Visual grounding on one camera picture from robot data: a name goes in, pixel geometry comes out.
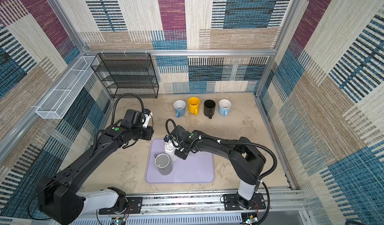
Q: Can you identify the white pink mug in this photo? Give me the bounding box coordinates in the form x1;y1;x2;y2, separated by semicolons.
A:
165;144;178;162

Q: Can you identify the grey mug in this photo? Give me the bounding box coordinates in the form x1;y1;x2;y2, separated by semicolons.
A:
155;153;173;176

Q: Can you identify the teal dotted floral mug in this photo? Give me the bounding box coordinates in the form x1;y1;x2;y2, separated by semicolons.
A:
173;100;186;118

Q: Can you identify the yellow mug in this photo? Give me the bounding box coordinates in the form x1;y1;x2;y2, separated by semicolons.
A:
188;97;200;116

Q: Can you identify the black mug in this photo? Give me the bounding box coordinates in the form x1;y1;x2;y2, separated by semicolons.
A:
204;99;216;119

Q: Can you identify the light blue mug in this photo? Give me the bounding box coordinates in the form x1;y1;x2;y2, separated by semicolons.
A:
219;99;232;117

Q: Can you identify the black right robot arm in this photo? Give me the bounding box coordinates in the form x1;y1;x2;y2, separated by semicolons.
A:
171;128;266;201

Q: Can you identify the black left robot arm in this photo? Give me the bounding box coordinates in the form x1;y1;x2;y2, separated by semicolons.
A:
36;109;154;225

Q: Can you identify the lavender tray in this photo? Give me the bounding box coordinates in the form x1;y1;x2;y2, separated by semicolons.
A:
146;139;215;184

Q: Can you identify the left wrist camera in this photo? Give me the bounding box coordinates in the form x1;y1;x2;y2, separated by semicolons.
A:
143;108;153;128

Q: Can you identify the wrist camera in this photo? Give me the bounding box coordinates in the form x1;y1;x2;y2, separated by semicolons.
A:
143;108;153;128
164;135;179;148

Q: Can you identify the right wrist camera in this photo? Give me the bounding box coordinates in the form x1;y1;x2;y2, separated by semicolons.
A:
164;135;179;148

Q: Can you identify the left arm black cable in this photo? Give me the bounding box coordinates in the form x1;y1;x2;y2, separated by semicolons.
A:
89;93;146;157

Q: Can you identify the black wire mesh shelf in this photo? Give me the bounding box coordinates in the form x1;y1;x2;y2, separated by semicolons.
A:
91;53;159;98

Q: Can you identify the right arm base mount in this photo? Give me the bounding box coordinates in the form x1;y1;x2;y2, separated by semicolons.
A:
220;193;267;211

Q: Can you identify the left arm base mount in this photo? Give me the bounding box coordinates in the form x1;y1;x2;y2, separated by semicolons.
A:
98;187;143;217

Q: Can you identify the white wire mesh basket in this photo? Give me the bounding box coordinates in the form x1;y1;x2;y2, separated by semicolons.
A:
36;56;95;120

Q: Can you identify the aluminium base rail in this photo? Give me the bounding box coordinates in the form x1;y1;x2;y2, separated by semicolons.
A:
69;188;316;225

